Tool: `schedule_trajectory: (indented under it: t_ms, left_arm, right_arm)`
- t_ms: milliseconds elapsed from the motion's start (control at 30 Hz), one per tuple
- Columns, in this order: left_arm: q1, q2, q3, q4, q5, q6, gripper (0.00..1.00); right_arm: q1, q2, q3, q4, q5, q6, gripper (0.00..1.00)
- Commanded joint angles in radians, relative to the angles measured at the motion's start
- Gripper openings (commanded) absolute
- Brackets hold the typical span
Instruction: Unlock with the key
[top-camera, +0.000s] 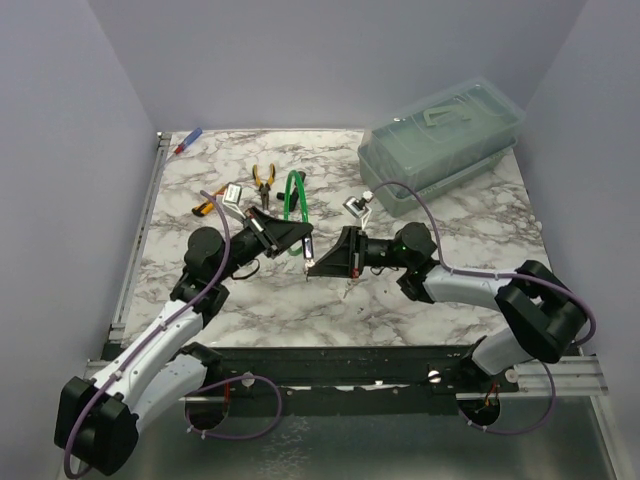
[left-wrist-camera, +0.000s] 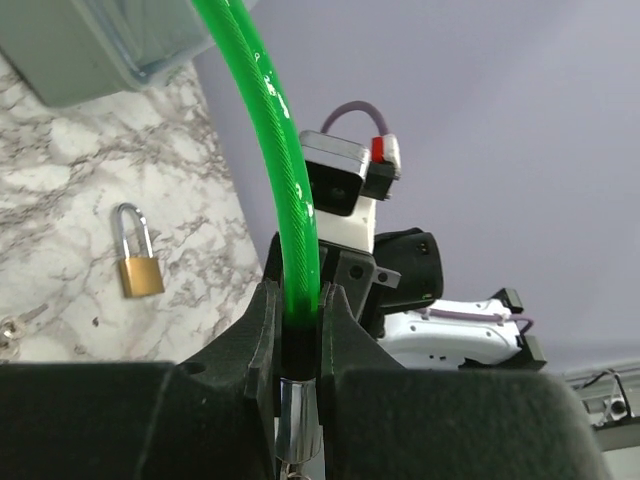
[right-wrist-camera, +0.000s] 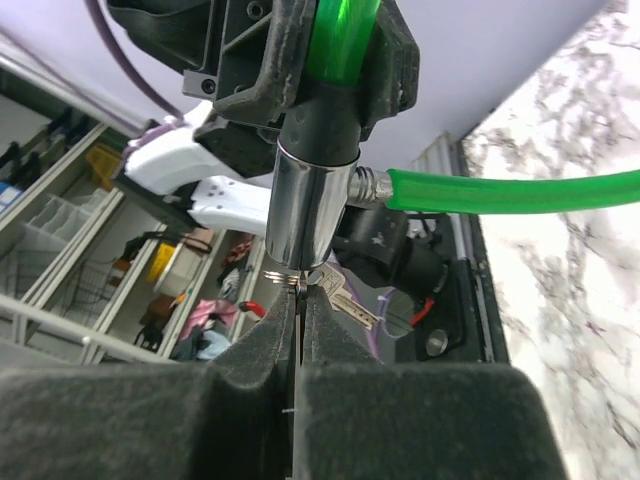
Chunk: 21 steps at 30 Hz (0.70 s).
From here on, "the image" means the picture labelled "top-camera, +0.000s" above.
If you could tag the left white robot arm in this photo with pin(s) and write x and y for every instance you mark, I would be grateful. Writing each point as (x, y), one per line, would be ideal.
(99, 419)

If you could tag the aluminium frame rail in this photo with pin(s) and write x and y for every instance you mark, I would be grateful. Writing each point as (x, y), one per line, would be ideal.
(123, 328)

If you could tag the translucent green plastic toolbox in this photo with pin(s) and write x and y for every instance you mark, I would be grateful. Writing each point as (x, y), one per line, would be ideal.
(438, 143)

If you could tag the yellow handled pliers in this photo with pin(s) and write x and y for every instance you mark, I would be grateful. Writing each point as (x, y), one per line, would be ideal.
(264, 186)

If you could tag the blue red screwdriver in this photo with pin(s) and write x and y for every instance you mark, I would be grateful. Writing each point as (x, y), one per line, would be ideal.
(187, 141)

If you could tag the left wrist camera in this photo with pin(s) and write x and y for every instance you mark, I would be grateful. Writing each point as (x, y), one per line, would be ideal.
(231, 202)

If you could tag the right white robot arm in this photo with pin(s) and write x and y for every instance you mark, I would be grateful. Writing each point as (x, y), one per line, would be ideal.
(542, 318)

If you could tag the yellow utility knife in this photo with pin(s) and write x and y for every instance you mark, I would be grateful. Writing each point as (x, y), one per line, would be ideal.
(206, 207)

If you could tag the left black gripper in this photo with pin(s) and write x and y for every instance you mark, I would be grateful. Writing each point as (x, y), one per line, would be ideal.
(274, 234)

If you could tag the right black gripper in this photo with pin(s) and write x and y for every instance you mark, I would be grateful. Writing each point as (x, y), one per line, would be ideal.
(347, 258)

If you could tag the silver padlock keys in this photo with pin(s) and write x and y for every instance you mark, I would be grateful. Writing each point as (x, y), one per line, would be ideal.
(350, 286)

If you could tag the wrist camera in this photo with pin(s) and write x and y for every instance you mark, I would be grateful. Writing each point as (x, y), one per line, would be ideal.
(231, 202)
(359, 207)

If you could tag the black T-shaped tool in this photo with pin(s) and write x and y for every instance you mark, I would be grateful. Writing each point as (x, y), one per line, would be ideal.
(295, 188)

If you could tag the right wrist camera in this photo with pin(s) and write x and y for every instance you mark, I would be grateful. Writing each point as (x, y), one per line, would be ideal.
(359, 207)

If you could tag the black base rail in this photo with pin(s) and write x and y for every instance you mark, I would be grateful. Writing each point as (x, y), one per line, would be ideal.
(337, 381)

